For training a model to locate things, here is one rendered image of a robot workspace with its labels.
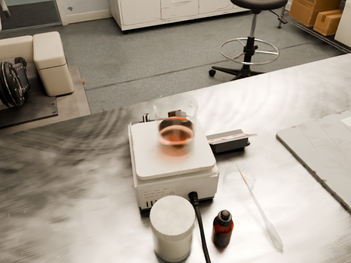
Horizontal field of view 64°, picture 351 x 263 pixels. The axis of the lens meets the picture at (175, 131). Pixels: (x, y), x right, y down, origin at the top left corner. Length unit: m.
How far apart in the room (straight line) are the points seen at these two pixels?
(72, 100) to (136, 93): 0.72
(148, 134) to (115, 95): 1.62
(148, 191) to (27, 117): 1.04
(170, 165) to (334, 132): 0.38
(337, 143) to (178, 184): 0.35
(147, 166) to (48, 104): 1.07
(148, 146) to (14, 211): 0.25
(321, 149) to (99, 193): 0.42
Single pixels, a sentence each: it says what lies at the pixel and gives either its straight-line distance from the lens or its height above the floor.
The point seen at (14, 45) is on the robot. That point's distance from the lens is 1.62.
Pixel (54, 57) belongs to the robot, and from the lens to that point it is 1.39.
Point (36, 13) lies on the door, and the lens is 3.42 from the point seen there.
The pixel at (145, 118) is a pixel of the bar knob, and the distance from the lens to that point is 0.53.
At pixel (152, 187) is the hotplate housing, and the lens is 0.42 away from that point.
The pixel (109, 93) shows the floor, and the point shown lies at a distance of 2.10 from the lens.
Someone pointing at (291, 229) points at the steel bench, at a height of 0.75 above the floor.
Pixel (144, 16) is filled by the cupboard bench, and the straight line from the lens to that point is 2.96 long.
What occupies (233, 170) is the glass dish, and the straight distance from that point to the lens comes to 0.52.
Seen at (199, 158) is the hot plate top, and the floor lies 0.84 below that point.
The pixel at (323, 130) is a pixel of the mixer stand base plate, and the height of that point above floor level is 0.76.
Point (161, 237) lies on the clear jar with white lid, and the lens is 0.37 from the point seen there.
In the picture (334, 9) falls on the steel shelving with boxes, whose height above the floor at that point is 0.27.
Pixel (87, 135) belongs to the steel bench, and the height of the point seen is 0.75.
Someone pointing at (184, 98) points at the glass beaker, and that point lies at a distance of 0.41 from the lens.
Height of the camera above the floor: 1.15
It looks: 42 degrees down
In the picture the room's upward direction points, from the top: 1 degrees counter-clockwise
